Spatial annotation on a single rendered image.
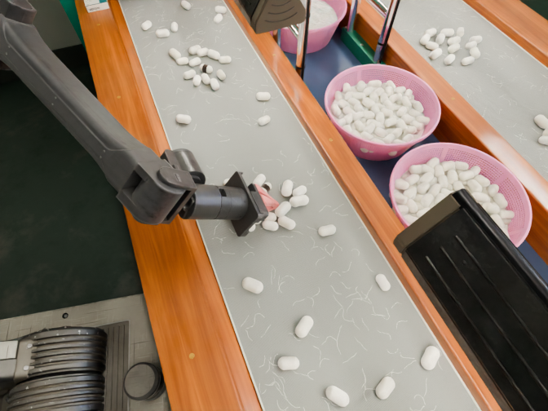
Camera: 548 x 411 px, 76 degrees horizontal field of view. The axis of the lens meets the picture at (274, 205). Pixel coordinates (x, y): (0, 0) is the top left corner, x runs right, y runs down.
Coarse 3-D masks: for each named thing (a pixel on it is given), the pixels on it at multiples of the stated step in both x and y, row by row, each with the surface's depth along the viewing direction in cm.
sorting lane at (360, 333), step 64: (128, 0) 108; (192, 0) 108; (256, 64) 92; (192, 128) 81; (256, 128) 81; (320, 192) 72; (256, 256) 64; (320, 256) 64; (384, 256) 64; (256, 320) 58; (320, 320) 58; (384, 320) 58; (256, 384) 54; (320, 384) 54; (448, 384) 54
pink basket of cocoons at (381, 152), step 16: (368, 64) 88; (336, 80) 85; (352, 80) 89; (368, 80) 90; (384, 80) 90; (400, 80) 88; (416, 80) 86; (416, 96) 87; (432, 96) 83; (432, 112) 82; (336, 128) 81; (432, 128) 77; (352, 144) 80; (368, 144) 77; (384, 144) 74; (400, 144) 74; (384, 160) 84
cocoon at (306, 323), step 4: (304, 316) 57; (308, 316) 57; (300, 320) 57; (304, 320) 57; (308, 320) 56; (312, 320) 57; (300, 324) 56; (304, 324) 56; (308, 324) 56; (312, 324) 57; (296, 328) 56; (300, 328) 56; (304, 328) 56; (308, 328) 56; (296, 332) 56; (300, 332) 56; (304, 332) 56; (300, 336) 56; (304, 336) 56
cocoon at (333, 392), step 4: (328, 388) 52; (332, 388) 52; (336, 388) 52; (328, 392) 52; (332, 392) 51; (336, 392) 51; (340, 392) 51; (344, 392) 52; (328, 396) 52; (332, 396) 51; (336, 396) 51; (340, 396) 51; (344, 396) 51; (348, 396) 52; (332, 400) 51; (336, 400) 51; (340, 400) 51; (344, 400) 51; (348, 400) 51; (340, 404) 51; (344, 404) 51
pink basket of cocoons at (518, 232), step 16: (432, 144) 74; (448, 144) 74; (400, 160) 72; (416, 160) 76; (448, 160) 77; (464, 160) 76; (480, 160) 74; (496, 160) 72; (400, 176) 75; (512, 176) 70; (512, 192) 70; (512, 208) 70; (528, 208) 66; (512, 224) 68; (528, 224) 64; (512, 240) 65
